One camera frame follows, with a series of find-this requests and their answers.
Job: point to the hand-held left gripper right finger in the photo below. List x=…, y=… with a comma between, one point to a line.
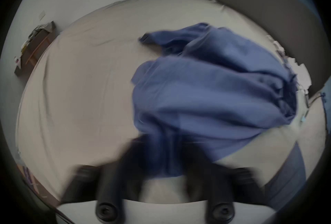
x=219, y=186

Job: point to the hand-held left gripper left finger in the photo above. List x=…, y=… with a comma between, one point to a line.
x=111, y=181

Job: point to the blue shirt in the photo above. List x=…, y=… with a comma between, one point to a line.
x=206, y=93

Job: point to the bed with beige sheet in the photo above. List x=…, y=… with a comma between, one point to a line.
x=77, y=88

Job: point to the cluttered wooden side table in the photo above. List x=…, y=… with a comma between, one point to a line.
x=33, y=47

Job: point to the dark padded headboard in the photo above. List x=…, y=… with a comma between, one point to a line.
x=258, y=5

